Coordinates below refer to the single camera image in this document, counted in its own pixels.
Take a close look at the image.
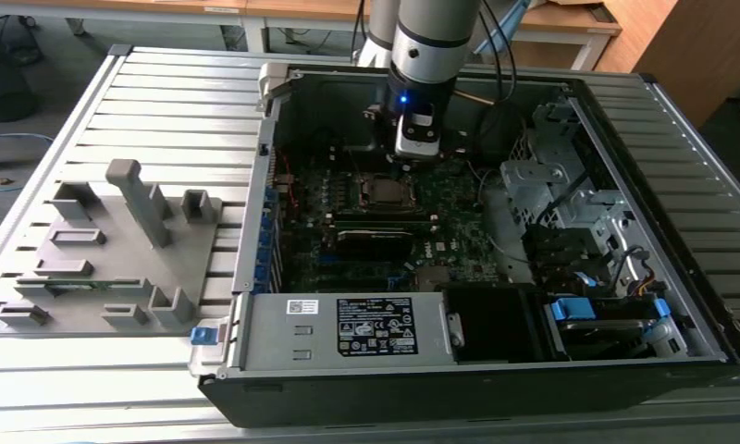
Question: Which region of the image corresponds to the CPU silver plate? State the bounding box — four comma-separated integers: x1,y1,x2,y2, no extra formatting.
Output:
370,179,413,205

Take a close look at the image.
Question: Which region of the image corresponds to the metal socket cover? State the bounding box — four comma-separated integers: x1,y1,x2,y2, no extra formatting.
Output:
359,174,422,212

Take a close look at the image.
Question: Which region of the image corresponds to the CPU socket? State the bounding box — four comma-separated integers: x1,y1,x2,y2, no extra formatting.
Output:
354,171,426,215

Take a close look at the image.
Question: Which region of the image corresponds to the black RAM slot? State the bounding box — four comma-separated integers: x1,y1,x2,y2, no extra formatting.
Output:
337,208,433,221

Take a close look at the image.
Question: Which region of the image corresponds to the black expansion slot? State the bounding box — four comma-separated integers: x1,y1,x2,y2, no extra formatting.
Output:
319,265,391,275
317,278,391,291

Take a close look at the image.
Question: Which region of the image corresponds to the silver drive cage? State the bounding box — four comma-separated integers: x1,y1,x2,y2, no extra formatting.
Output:
499,99,585,228

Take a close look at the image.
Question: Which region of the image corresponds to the green motherboard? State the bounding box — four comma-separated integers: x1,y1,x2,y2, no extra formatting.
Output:
270,147,519,295

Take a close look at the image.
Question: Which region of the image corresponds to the black graphics card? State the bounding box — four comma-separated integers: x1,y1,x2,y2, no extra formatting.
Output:
335,228,414,261

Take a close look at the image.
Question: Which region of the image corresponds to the grey chipset heatsink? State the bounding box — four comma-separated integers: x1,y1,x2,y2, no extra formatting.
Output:
417,265,453,287

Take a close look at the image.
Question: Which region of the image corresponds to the wooden cabinet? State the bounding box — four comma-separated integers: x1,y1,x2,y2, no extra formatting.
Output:
595,0,740,129

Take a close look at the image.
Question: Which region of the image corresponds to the black fan shroud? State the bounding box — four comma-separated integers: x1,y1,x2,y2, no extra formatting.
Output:
442,282,561,366

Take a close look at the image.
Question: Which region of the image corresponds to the hard disk in blue carrier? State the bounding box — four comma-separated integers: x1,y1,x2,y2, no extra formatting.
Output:
543,295,673,362

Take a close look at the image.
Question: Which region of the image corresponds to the grey power supply unit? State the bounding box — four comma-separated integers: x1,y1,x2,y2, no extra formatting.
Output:
238,290,465,371

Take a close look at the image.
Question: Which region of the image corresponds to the grey parts rack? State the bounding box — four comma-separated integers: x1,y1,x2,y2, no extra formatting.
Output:
0,158,223,335

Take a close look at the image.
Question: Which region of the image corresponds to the black PC case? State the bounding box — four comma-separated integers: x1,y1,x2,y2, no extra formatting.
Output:
188,62,740,429

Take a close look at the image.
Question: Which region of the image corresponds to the black bin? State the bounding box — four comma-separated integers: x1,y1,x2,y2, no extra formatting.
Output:
0,59,42,124

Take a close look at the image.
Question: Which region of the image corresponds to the grey floor stand base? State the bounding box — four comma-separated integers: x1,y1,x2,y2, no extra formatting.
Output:
0,138,44,173

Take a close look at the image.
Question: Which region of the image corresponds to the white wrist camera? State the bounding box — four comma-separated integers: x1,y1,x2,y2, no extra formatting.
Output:
394,113,443,163

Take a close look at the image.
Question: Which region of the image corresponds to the thick black cable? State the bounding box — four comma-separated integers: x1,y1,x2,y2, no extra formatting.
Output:
475,100,533,161

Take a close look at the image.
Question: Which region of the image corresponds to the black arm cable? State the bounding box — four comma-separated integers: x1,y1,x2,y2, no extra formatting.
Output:
478,8,523,108

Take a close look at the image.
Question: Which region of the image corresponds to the wooden desk white frame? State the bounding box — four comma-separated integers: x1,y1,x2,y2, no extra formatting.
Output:
0,0,253,52
246,0,623,71

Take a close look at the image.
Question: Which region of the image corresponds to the black plastic drive bracket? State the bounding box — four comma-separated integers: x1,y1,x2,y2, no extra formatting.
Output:
522,224,617,290

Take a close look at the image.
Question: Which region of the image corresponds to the black cable with connector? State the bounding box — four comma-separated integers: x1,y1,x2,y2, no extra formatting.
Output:
614,244,650,290

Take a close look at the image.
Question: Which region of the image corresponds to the coloured wire bundle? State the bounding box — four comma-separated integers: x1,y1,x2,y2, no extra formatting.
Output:
633,277,666,298

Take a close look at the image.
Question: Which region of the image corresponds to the blue network cable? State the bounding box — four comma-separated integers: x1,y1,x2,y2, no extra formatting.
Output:
0,131,58,193

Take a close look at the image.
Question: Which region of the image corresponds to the black wire basket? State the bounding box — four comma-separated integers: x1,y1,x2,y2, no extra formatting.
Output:
0,13,44,66

